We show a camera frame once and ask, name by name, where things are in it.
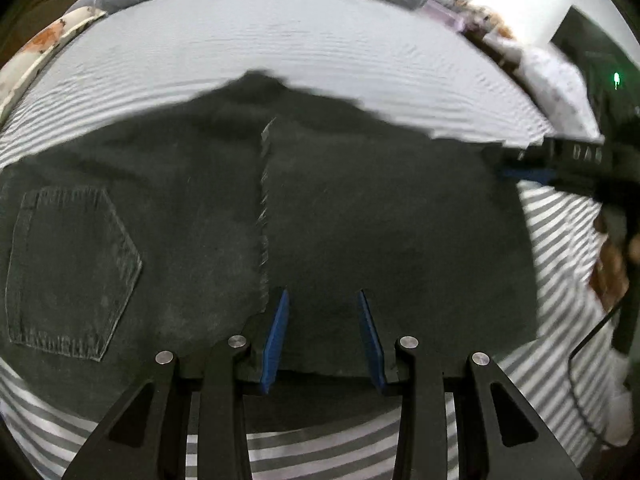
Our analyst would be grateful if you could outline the black television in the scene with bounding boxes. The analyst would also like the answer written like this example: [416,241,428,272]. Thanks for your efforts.
[550,5,640,141]

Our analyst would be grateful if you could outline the dark denim pants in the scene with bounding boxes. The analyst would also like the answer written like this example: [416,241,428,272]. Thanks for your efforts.
[0,71,543,433]

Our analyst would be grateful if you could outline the black cable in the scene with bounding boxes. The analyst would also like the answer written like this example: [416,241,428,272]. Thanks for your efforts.
[569,305,623,453]

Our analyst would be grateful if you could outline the grey white striped bed sheet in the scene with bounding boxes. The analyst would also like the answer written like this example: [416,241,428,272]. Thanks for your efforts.
[0,0,632,480]

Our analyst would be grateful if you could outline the floral bedding pile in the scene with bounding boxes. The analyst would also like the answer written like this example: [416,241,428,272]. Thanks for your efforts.
[429,0,517,43]

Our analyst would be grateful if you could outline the floral pillow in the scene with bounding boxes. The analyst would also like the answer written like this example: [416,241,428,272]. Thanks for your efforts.
[0,6,108,126]

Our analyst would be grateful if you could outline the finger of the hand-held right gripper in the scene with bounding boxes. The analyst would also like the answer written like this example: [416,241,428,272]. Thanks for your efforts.
[492,146,555,167]
[499,168,558,187]

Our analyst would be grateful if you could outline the person's right hand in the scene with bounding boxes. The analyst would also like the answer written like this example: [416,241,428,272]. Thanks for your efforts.
[589,212,632,312]

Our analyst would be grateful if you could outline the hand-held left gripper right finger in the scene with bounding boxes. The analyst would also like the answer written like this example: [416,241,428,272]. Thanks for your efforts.
[356,289,583,480]

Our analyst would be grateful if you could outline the carved wooden headboard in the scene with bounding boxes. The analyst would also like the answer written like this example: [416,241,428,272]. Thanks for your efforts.
[0,0,96,68]

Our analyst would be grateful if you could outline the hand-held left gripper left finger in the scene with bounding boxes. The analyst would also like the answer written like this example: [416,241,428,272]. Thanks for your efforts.
[62,287,291,480]

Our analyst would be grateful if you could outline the white dotted blanket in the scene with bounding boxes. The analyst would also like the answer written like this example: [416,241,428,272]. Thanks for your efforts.
[500,40,603,137]

